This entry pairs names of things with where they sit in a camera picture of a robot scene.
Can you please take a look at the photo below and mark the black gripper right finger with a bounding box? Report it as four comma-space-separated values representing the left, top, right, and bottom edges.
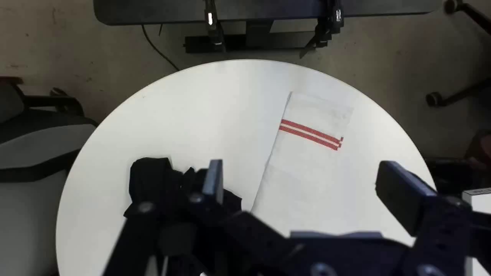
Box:
376, 160, 491, 276

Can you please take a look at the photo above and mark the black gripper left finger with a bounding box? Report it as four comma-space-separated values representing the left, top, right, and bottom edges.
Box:
105, 159, 292, 276

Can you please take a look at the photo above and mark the red striped white towel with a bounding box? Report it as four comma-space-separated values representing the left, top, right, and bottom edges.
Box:
252, 91, 384, 240

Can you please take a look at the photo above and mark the white office desk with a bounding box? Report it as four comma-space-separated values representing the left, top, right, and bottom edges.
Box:
461, 186, 491, 215

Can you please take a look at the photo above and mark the grey chair of person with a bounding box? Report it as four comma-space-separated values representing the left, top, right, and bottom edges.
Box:
425, 0, 491, 111

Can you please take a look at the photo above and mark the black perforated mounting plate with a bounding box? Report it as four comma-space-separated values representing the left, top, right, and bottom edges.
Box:
92, 0, 445, 27

